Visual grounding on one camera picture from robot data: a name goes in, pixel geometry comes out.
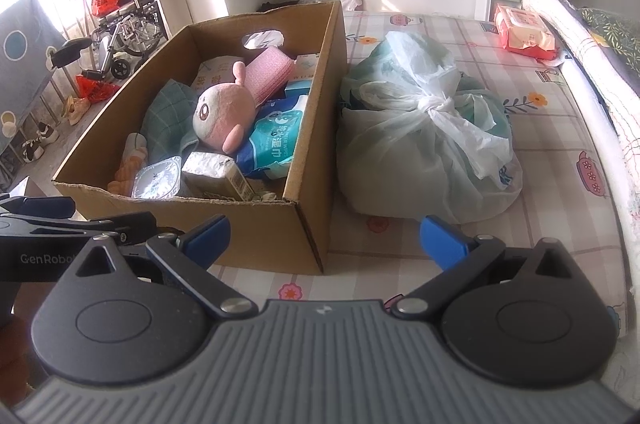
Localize teal checked towel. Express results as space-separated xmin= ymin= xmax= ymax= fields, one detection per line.
xmin=140 ymin=80 xmax=198 ymax=164

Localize pink round plush toy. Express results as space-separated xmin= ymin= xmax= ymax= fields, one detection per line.
xmin=192 ymin=61 xmax=256 ymax=155

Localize pink woven pouch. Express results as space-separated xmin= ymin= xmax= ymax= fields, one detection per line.
xmin=244 ymin=47 xmax=295 ymax=106

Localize light blue bandage box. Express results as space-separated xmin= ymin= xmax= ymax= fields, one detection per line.
xmin=284 ymin=54 xmax=320 ymax=98

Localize round white wipes pack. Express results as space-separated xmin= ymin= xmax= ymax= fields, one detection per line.
xmin=131 ymin=156 xmax=182 ymax=200

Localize shoes on floor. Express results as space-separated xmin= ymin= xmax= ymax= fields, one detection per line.
xmin=21 ymin=122 xmax=60 ymax=163

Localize orange white striped pack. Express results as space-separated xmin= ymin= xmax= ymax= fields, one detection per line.
xmin=107 ymin=132 xmax=148 ymax=196

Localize brown cardboard box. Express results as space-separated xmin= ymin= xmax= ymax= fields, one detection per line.
xmin=53 ymin=2 xmax=346 ymax=274

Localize white plastic shopping bag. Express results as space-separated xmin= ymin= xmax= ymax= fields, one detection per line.
xmin=336 ymin=31 xmax=523 ymax=225

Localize teal white tissue pack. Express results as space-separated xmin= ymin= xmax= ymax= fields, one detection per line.
xmin=234 ymin=95 xmax=308 ymax=180

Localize grey circle pattern cloth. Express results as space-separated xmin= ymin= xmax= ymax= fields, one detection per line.
xmin=0 ymin=0 xmax=64 ymax=151

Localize wheelchair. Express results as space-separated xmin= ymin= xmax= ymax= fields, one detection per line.
xmin=81 ymin=0 xmax=167 ymax=80

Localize red white wipes pack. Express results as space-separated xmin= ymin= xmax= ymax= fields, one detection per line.
xmin=495 ymin=5 xmax=558 ymax=61

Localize grey white quilt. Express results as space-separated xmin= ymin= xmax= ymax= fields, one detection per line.
xmin=510 ymin=0 xmax=639 ymax=333

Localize white plastic bag on floor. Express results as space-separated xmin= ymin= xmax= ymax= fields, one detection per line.
xmin=341 ymin=0 xmax=364 ymax=12

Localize green leaf pattern pillow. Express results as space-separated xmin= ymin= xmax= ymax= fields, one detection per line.
xmin=579 ymin=7 xmax=639 ymax=76

